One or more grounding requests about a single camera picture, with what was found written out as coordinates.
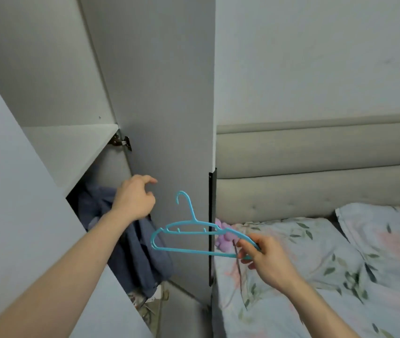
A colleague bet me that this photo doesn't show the person's left forearm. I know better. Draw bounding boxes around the person's left forearm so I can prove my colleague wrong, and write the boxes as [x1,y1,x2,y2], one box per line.
[0,209,141,338]

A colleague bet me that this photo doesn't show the blue hanging garment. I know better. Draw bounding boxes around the blue hanging garment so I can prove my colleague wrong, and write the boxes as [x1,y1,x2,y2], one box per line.
[69,165,174,300]

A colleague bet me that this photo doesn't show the patterned items in wardrobe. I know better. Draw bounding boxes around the patterned items in wardrobe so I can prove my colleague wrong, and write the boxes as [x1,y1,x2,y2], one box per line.
[127,282,170,335]

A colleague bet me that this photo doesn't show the blue plastic clothes hanger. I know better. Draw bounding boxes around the blue plastic clothes hanger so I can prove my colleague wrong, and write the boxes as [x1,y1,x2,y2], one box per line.
[151,191,261,261]

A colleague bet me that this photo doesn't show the white wardrobe door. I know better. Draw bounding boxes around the white wardrobe door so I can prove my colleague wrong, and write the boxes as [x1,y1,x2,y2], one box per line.
[78,0,218,308]

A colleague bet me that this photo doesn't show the beige upholstered headboard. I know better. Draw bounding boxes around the beige upholstered headboard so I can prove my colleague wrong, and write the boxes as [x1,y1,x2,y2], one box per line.
[215,112,400,225]

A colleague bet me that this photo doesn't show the black door handle strip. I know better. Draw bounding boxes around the black door handle strip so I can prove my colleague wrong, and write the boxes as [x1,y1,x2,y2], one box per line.
[208,168,218,287]

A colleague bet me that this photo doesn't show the person's left hand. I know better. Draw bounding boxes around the person's left hand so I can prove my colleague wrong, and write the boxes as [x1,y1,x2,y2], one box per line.
[110,174,158,221]

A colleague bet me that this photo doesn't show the floral bed sheet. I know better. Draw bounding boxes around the floral bed sheet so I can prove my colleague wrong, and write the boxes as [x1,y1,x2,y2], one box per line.
[211,216,400,338]

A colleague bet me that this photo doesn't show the person's right forearm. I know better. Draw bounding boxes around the person's right forearm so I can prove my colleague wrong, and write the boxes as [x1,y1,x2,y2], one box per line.
[277,278,360,338]

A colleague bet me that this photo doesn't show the metal door hinge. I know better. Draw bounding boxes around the metal door hinge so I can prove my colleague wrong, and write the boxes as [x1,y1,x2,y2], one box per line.
[109,130,132,152]

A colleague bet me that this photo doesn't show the purple plush toy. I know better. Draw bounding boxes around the purple plush toy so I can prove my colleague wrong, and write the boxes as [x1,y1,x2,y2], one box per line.
[215,218,238,253]

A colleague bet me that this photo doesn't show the white wardrobe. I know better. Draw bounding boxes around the white wardrobe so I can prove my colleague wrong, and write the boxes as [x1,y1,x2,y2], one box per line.
[0,0,133,338]

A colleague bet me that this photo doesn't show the floral pillow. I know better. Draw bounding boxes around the floral pillow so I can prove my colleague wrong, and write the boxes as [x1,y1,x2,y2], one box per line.
[334,202,400,300]

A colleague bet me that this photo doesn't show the person's right hand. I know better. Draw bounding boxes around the person's right hand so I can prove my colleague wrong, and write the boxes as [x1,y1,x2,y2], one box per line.
[236,233,305,292]

